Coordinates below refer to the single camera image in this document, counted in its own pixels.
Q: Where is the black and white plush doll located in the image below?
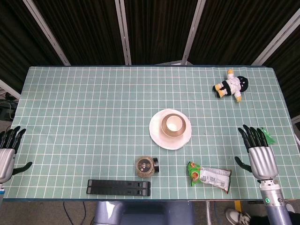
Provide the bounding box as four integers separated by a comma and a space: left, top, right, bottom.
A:
212, 68, 249, 103

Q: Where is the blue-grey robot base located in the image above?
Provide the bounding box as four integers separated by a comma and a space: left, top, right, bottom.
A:
93, 201, 195, 225

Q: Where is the green and white snack bag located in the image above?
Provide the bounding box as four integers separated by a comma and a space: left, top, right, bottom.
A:
187, 161, 232, 194

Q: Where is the white plate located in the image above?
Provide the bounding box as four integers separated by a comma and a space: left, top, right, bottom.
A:
149, 108, 192, 150

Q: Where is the white sneaker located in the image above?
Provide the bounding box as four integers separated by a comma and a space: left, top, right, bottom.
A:
225, 208, 252, 225

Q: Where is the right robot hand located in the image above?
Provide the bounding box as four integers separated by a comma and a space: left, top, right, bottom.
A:
234, 124, 279, 181

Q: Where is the small white cup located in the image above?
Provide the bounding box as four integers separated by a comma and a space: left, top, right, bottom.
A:
165, 116, 182, 132

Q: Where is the small green snack packet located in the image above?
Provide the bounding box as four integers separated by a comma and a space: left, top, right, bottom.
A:
258, 127, 276, 146

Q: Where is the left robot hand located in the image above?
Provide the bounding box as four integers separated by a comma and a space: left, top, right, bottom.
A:
0, 126, 33, 183

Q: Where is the white screen frame post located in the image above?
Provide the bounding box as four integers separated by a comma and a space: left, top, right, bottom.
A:
0, 79, 21, 100
114, 0, 132, 66
181, 0, 207, 65
22, 0, 71, 66
251, 8, 300, 66

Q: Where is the green grid tablecloth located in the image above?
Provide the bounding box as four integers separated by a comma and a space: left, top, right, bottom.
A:
2, 66, 300, 200

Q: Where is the beige bowl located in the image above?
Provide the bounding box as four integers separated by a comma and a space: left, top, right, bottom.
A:
160, 113, 187, 137

